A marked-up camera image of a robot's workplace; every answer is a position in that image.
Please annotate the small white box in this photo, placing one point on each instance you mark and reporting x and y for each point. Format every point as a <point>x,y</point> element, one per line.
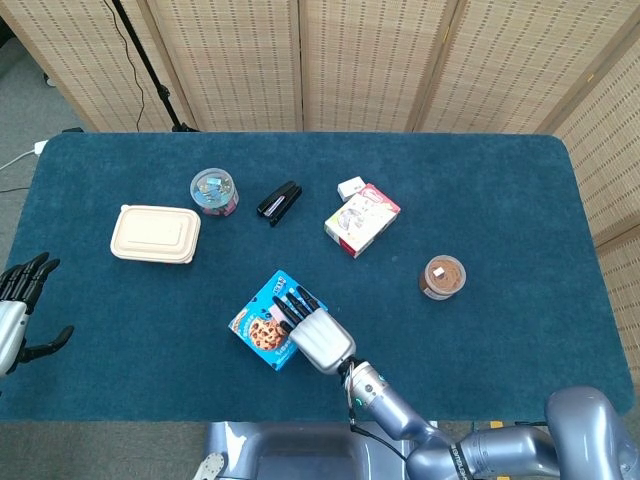
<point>349,187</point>

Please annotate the clear jar of binder clips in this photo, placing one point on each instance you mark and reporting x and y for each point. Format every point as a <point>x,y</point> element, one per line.
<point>214,192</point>

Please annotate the white and red biscuit box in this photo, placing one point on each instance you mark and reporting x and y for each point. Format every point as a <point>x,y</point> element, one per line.
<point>360,220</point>

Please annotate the black stapler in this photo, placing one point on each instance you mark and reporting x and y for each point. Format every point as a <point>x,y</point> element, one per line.
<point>280,202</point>

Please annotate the blue felt table cloth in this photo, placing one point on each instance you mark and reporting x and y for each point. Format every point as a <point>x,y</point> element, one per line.
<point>475,340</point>

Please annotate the blue chocolate chip cookie box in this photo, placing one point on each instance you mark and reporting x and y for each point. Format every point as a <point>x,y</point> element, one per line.
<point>260,335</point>

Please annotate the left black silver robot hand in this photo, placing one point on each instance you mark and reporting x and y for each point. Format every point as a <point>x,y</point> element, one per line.
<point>12,325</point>

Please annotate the white power strip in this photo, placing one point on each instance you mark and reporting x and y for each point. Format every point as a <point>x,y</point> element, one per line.
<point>40,147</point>

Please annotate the black tripod stand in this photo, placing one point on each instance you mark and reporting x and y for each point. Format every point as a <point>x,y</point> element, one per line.
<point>150,70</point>

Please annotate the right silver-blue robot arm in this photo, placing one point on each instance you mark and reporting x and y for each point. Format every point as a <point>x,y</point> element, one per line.
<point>400,415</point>

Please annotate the beige lidded lunch box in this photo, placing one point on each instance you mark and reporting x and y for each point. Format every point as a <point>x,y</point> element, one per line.
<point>155,234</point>

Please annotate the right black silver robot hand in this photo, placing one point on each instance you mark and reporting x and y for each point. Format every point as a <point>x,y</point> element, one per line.
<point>320,340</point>

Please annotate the silver-blue robot torso base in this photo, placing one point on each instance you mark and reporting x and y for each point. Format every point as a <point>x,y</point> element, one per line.
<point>280,450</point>

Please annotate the clear jar of rubber bands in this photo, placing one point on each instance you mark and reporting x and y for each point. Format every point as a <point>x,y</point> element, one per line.
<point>443,277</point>

